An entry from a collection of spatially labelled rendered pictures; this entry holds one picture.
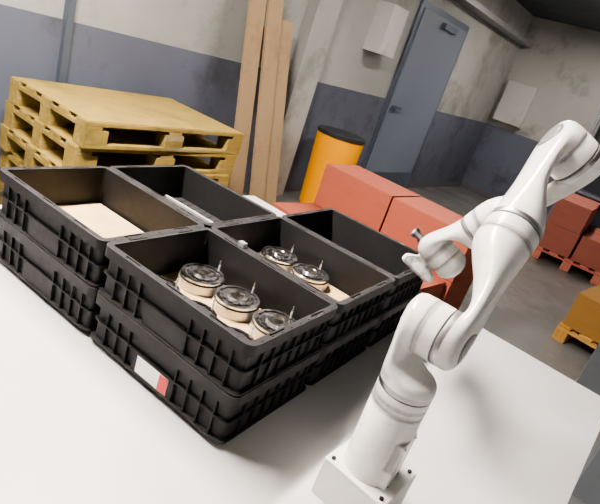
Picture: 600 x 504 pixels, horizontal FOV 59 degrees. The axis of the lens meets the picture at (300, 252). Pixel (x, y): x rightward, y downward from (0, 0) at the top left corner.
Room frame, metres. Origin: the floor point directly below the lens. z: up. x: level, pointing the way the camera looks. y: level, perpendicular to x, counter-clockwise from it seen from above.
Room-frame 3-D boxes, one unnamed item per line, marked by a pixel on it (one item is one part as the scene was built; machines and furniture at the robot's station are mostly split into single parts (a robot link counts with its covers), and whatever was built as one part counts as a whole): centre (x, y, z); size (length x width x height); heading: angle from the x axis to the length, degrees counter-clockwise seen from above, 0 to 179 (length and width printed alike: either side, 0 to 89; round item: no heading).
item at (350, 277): (1.23, -0.01, 0.87); 0.40 x 0.30 x 0.11; 62
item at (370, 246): (1.50, -0.16, 0.87); 0.40 x 0.30 x 0.11; 62
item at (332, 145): (5.03, -0.02, 0.37); 0.49 x 0.47 x 0.74; 147
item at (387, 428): (0.74, -0.23, 0.87); 0.09 x 0.09 x 0.17; 62
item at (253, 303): (1.03, 0.10, 0.86); 0.10 x 0.10 x 0.01
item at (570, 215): (6.26, -3.11, 0.36); 1.23 x 0.86 x 0.71; 147
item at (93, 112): (2.94, 1.15, 0.39); 1.11 x 0.77 x 0.79; 147
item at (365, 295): (1.23, -0.01, 0.92); 0.40 x 0.30 x 0.02; 62
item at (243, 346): (0.97, 0.13, 0.92); 0.40 x 0.30 x 0.02; 62
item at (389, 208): (3.16, -0.41, 0.36); 1.23 x 0.88 x 0.72; 58
